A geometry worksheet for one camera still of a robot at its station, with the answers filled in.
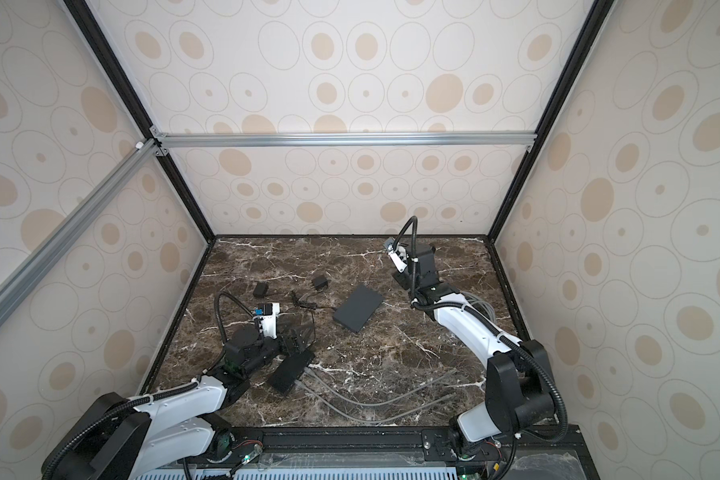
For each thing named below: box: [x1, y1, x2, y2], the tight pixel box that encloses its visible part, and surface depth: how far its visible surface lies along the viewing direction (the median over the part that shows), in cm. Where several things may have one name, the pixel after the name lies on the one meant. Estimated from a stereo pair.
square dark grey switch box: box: [333, 284, 383, 333], surface depth 102 cm
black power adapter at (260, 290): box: [253, 281, 269, 298], surface depth 105 cm
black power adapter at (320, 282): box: [313, 276, 329, 290], surface depth 107 cm
